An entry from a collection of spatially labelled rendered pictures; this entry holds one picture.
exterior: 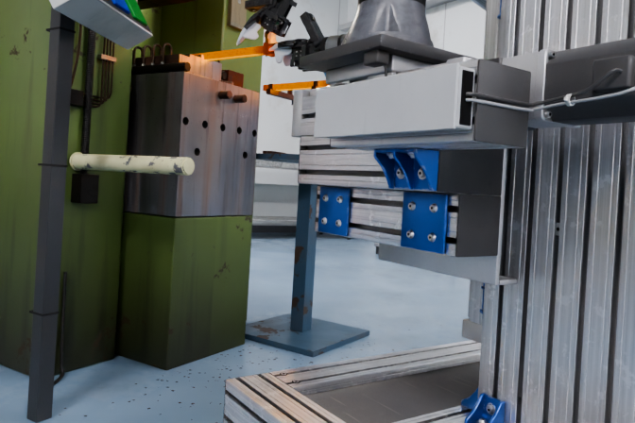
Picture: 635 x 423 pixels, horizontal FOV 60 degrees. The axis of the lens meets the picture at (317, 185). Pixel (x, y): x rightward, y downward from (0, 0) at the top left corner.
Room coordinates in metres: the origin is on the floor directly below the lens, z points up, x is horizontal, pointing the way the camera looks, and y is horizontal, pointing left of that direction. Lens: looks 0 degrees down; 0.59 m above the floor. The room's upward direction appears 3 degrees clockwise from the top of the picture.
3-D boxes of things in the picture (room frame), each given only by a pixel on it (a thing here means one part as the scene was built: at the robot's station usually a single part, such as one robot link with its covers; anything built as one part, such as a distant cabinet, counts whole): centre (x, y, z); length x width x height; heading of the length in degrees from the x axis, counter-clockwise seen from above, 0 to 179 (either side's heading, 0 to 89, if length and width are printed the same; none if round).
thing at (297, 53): (1.64, 0.04, 0.98); 0.12 x 0.08 x 0.09; 59
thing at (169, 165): (1.49, 0.51, 0.62); 0.44 x 0.05 x 0.05; 59
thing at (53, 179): (1.32, 0.63, 0.54); 0.04 x 0.04 x 1.08; 59
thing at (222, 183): (1.99, 0.57, 0.69); 0.56 x 0.38 x 0.45; 59
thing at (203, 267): (1.99, 0.57, 0.23); 0.56 x 0.38 x 0.47; 59
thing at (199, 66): (1.94, 0.59, 0.96); 0.42 x 0.20 x 0.09; 59
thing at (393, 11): (0.95, -0.11, 0.87); 0.15 x 0.15 x 0.10
